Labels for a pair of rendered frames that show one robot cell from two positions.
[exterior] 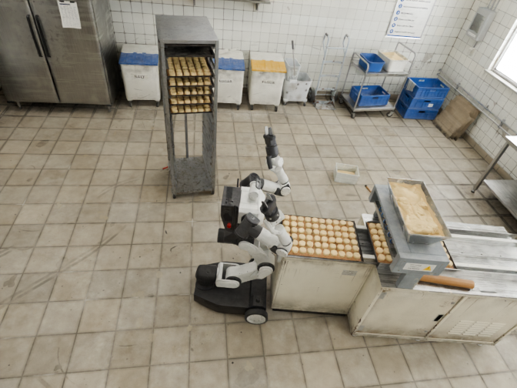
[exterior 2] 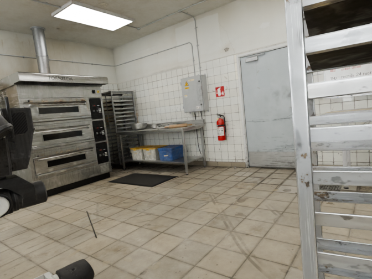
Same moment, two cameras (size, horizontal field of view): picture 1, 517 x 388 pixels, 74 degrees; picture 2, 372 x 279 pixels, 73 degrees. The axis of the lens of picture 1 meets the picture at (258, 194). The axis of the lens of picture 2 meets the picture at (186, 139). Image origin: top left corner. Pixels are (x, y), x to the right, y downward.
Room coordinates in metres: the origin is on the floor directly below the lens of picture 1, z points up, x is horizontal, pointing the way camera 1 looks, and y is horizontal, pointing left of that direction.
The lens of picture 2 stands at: (3.18, 0.02, 1.12)
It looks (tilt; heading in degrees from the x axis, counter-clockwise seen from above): 6 degrees down; 140
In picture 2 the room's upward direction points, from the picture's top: 6 degrees counter-clockwise
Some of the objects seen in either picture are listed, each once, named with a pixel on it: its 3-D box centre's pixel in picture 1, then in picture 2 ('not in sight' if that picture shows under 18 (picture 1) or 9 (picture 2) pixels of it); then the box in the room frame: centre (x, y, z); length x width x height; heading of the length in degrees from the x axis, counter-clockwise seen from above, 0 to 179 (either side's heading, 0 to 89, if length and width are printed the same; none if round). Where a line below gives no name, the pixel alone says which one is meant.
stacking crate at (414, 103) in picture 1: (421, 98); not in sight; (5.86, -2.61, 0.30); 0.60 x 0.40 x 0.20; 103
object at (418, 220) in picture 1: (414, 209); not in sight; (1.78, -1.09, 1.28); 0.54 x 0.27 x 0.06; 4
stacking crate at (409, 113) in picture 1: (416, 108); not in sight; (5.86, -2.61, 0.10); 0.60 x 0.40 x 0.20; 100
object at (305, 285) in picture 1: (316, 272); not in sight; (1.75, -0.58, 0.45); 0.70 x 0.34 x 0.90; 94
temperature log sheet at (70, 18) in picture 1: (69, 15); not in sight; (4.30, 2.60, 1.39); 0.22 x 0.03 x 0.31; 103
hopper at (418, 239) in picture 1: (412, 212); not in sight; (1.78, -1.09, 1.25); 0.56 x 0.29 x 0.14; 4
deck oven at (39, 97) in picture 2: not in sight; (60, 134); (-2.01, 1.30, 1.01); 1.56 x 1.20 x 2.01; 103
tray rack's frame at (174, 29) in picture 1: (188, 116); not in sight; (3.14, 0.85, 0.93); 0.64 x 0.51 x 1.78; 21
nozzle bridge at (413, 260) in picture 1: (399, 234); not in sight; (1.78, -1.09, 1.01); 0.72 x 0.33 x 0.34; 4
